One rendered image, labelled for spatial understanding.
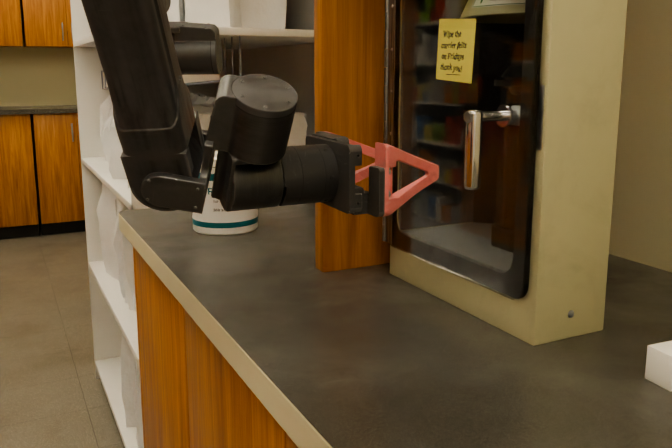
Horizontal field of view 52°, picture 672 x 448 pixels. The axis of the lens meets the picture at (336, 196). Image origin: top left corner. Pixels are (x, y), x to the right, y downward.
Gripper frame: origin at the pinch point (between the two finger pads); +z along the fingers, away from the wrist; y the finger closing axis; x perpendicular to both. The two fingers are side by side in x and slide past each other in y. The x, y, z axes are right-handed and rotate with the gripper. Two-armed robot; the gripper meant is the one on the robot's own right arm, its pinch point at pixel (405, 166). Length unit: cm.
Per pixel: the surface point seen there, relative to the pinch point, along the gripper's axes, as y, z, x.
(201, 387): 39, -13, 40
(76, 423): 183, -23, 117
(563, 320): -4.4, 19.2, 18.9
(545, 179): -4.2, 15.4, 2.0
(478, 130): 0.3, 9.5, -3.3
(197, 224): 67, -5, 20
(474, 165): 0.2, 9.1, 0.6
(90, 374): 224, -14, 118
